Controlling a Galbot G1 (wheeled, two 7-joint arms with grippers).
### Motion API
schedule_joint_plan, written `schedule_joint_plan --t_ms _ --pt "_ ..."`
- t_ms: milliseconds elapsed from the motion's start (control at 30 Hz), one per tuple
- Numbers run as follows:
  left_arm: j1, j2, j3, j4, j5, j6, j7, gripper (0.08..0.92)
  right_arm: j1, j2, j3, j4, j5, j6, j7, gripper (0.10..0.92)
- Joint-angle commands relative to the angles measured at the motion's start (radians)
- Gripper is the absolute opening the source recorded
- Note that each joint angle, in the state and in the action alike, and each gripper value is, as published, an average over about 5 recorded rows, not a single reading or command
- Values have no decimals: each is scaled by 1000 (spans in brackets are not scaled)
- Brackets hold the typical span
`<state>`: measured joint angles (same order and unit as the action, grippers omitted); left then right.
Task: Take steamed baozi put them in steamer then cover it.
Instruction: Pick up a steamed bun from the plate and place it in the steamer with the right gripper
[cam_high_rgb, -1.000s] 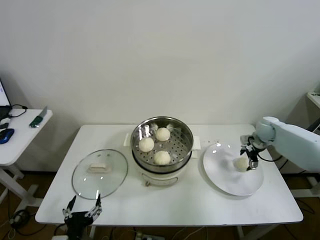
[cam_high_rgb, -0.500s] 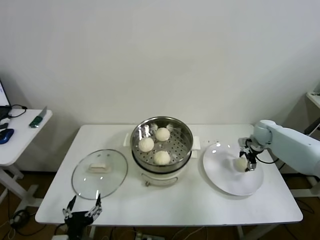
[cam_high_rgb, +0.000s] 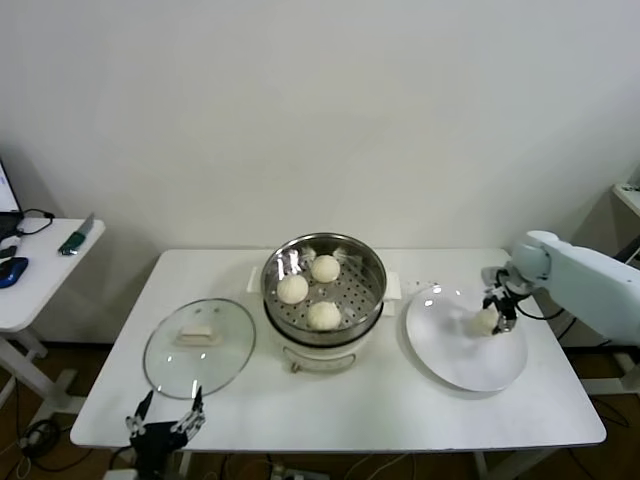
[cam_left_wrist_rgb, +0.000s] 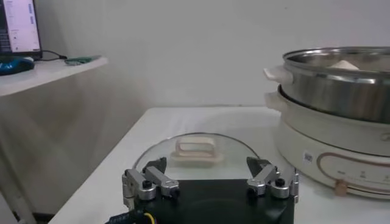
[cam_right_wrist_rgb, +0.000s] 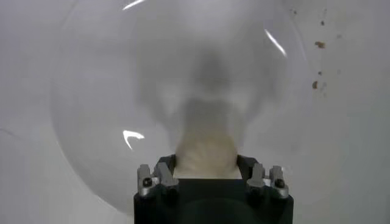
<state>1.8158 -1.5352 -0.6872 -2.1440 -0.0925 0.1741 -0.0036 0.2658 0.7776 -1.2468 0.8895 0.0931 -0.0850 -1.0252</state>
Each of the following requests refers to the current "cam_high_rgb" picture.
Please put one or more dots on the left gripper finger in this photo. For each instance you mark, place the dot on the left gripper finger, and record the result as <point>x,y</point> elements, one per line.
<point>139,419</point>
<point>192,422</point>

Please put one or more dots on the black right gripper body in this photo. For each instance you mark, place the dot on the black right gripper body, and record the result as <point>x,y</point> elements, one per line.
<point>507,292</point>

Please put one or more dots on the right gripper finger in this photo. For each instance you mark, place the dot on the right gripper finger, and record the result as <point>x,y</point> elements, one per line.
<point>506,320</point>
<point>489,305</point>

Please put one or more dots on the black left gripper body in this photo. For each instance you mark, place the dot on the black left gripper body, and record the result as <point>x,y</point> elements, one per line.
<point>152,437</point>

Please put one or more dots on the white steamed baozi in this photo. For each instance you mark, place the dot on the white steamed baozi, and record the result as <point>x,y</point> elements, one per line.
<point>292,290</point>
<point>325,268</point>
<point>481,322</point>
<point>324,316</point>

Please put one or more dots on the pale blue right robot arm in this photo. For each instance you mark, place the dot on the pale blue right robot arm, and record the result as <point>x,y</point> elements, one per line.
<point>590,285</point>

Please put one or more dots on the stainless steel steamer basket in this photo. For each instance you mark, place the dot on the stainless steel steamer basket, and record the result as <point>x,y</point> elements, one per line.
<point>280,260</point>

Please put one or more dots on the white round plate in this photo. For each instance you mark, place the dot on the white round plate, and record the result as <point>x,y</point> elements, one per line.
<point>507,365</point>

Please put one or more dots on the white floor plug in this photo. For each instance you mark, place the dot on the white floor plug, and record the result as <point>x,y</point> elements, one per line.
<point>31,439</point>

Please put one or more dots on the black power adapter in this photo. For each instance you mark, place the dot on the black power adapter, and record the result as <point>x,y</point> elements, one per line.
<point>630,252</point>

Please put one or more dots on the white shelf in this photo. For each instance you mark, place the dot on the white shelf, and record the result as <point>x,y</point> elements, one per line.
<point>627,192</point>

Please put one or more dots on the white side table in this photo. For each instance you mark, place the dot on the white side table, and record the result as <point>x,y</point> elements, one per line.
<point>50,280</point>

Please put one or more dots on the blue computer mouse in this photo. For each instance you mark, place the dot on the blue computer mouse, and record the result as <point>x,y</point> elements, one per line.
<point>11,272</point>

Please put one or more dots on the small black white device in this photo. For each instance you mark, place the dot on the small black white device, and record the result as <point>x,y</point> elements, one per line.
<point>7,250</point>

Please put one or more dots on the black laptop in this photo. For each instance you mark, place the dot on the black laptop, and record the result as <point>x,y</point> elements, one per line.
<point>9,222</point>

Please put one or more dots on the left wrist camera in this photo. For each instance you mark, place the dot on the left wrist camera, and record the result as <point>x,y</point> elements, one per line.
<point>120,475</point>

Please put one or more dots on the white metal floor frame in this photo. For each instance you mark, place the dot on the white metal floor frame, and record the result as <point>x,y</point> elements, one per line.
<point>612,386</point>

